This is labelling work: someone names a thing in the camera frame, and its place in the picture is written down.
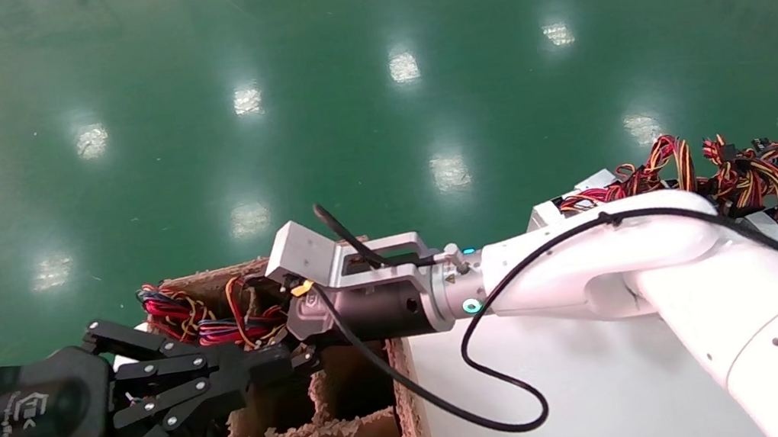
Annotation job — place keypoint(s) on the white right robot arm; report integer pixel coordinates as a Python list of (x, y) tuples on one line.
[(671, 246)]

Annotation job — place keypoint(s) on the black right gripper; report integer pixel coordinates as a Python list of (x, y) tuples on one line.
[(380, 312)]

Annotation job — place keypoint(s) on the brown cardboard divider box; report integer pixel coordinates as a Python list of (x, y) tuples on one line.
[(408, 400)]

